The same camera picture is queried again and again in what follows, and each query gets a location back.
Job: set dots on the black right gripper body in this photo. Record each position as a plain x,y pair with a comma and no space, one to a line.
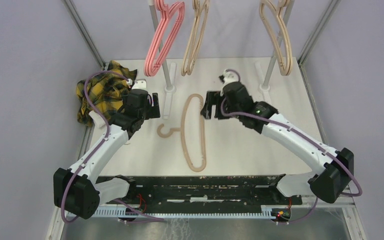
233,109

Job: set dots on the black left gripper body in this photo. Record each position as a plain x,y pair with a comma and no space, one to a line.
146,113

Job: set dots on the beige hanger hung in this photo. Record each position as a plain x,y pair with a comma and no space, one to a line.
265,20
279,11

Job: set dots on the beige hanger with left hook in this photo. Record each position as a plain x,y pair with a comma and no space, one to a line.
181,130

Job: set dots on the beige hanger bottom large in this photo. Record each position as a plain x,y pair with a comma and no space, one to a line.
198,39

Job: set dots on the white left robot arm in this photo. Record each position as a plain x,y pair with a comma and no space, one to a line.
76,189

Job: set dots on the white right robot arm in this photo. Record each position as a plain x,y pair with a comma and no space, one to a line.
331,169

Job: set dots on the left white rack foot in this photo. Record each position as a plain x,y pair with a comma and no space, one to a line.
169,95

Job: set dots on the white rack foot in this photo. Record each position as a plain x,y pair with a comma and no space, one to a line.
264,79
169,95

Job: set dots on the right white rack foot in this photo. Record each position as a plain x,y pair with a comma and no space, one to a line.
264,79

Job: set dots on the right grey rack pole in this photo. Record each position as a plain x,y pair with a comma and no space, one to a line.
282,47

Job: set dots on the grey rack pole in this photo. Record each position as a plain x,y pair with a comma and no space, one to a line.
167,73
282,47

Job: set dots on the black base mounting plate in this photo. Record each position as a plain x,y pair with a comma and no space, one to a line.
206,194

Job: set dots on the left grey rack pole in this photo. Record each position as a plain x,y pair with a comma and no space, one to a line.
167,73

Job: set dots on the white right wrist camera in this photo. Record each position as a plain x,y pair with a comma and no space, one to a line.
229,76

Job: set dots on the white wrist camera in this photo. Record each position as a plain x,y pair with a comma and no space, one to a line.
138,84
229,76

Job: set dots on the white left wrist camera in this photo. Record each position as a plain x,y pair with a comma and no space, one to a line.
138,84

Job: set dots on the white slotted cable duct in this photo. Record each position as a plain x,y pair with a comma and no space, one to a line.
114,211

